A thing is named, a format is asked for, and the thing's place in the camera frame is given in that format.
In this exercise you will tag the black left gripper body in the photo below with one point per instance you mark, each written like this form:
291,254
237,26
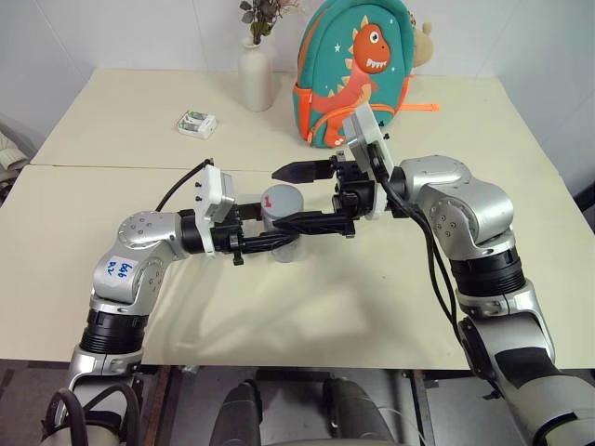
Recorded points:
228,237

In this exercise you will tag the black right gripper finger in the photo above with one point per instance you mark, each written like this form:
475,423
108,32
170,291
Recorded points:
316,222
302,172

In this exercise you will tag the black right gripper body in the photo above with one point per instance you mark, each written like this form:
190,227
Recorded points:
355,195

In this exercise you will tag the grey plastic jar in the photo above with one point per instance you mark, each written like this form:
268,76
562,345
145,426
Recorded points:
287,253

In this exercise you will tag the grey jar lid red mark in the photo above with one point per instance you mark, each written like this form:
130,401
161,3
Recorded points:
283,200

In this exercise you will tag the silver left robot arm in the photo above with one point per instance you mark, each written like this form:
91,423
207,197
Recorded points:
139,232

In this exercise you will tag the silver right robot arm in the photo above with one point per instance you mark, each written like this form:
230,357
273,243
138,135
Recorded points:
465,195

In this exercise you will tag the small white green box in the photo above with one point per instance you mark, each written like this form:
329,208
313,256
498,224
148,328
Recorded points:
196,123

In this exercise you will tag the white ceramic vase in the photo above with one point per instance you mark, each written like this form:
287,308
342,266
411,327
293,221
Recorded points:
255,79

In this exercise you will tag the white label blue handwriting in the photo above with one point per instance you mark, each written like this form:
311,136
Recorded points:
118,271

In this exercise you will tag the teal dinosaur backpack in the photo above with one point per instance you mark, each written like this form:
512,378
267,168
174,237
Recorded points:
344,56

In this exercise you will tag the dried flower bouquet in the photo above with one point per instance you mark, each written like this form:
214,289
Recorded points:
260,18

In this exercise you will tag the beige plush toy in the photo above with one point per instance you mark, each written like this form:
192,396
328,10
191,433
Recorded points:
423,46

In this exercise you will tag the dark rounded shape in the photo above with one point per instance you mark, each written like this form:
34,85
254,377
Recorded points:
353,409
246,409

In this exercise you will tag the white padded cloth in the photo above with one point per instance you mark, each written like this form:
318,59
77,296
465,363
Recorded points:
10,151

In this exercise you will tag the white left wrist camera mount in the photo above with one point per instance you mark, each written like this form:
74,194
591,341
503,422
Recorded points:
210,195

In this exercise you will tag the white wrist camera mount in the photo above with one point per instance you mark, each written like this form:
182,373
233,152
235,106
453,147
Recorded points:
367,125
210,195

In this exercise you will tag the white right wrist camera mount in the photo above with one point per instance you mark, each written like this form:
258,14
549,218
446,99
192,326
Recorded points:
367,125

